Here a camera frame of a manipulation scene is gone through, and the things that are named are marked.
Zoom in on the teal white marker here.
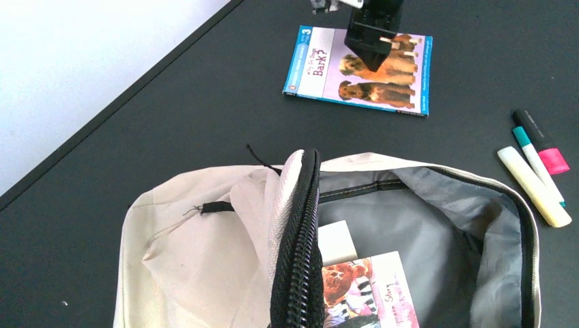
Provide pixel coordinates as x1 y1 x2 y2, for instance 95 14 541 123
512 126 566 208

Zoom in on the pink story book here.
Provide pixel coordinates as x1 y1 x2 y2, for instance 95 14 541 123
322 251 419 328

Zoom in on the coffee cover book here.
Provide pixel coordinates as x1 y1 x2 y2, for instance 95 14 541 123
318 220 358 267

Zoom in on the yellow highlighter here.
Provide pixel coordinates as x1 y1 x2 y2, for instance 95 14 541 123
497 146 572 228

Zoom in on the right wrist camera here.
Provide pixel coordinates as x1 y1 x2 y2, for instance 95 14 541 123
310 0 364 14

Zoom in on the pink black highlighter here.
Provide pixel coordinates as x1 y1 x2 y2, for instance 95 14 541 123
511 109 570 175

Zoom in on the beige canvas backpack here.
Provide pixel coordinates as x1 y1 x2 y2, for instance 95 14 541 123
113 150 541 327

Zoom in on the blue dog book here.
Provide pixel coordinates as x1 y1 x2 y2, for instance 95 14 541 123
283 25 434 117

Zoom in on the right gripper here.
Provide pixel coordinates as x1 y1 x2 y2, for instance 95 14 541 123
344 0 404 72

